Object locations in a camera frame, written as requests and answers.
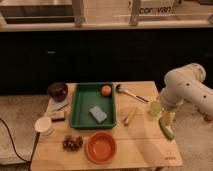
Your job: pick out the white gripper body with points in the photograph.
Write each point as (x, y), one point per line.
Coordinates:
(168, 117)

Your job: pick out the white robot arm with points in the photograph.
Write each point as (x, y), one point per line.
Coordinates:
(186, 84)

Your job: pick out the green plastic tray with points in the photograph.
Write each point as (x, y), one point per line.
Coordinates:
(87, 96)

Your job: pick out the blue sponge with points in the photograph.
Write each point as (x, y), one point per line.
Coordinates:
(98, 114)

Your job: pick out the red bowl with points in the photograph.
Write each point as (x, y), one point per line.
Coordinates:
(101, 147)

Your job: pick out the dark brown bowl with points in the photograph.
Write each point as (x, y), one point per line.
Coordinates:
(58, 91)

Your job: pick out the white lidded cup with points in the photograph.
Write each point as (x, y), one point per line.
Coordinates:
(44, 126)

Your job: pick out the bunch of dark grapes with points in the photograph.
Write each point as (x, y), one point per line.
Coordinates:
(72, 143)

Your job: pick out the orange fruit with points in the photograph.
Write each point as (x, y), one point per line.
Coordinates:
(106, 90)

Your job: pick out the yellow banana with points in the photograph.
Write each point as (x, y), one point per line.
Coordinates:
(129, 117)

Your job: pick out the wooden brush block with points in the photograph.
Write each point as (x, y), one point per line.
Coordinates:
(56, 115)

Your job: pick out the green cucumber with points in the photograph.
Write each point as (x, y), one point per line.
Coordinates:
(165, 131)

